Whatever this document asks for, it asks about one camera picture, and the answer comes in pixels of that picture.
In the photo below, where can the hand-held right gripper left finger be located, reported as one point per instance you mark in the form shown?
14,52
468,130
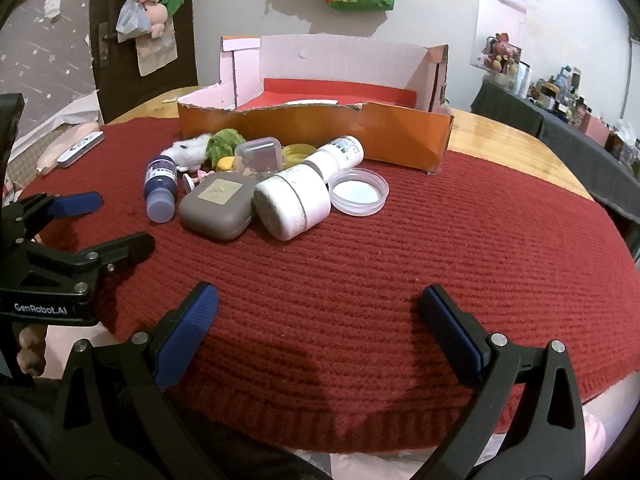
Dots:
187,330

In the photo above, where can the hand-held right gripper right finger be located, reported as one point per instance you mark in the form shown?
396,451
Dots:
452,332

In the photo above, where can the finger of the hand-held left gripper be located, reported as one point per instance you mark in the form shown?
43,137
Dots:
125,249
75,204

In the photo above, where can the blue ink bottle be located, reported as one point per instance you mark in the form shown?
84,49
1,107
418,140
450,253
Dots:
160,190

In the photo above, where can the grey plastic case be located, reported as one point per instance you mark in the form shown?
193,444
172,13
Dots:
215,210

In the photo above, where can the small pink toy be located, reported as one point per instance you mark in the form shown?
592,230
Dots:
200,176

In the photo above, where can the white fluffy hair clip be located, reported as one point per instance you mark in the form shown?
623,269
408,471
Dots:
187,150

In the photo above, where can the small yellow toy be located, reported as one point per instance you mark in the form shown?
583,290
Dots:
225,163

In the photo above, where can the green fluffy hair accessory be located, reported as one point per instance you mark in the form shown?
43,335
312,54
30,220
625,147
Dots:
225,142

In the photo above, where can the large white jar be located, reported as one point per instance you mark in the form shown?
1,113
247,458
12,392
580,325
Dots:
290,205

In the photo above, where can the clear square plastic box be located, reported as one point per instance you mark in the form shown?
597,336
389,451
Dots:
257,152

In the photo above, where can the clear round lid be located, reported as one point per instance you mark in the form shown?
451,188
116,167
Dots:
357,192

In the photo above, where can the yellow cap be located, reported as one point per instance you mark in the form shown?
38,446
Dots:
298,152

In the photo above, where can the orange cardboard box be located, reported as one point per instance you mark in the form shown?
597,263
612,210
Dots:
400,132

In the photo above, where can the white labelled pill bottle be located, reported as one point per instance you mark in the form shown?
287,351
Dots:
340,152

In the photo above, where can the person's left hand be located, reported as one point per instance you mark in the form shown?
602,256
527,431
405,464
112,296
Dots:
30,355

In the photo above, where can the white remote control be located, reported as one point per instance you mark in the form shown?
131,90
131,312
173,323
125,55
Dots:
80,149

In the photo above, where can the pink pouch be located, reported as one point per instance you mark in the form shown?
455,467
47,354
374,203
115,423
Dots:
60,142

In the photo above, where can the white plastic sheet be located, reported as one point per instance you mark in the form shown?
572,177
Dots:
50,115

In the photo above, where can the red knitted blanket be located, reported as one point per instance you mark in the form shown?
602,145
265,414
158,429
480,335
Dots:
350,285

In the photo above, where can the brown paper bag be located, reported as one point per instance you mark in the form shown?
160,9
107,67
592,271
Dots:
157,55

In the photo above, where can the pink cloth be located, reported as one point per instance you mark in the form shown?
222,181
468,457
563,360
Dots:
595,435

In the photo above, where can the grey plastic bag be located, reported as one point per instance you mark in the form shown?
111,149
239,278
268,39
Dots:
131,20

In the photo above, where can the peach plush toy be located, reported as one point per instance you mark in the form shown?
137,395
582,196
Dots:
157,19

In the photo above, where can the side table with dark cloth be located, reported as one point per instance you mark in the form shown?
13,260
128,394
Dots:
570,140

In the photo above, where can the clutter of bottles and jars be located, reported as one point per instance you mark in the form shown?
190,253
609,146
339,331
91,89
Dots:
565,90

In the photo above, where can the pink rabbit plush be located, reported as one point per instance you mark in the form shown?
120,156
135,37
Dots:
504,46

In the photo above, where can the wall mirror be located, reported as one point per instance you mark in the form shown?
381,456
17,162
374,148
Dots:
500,20

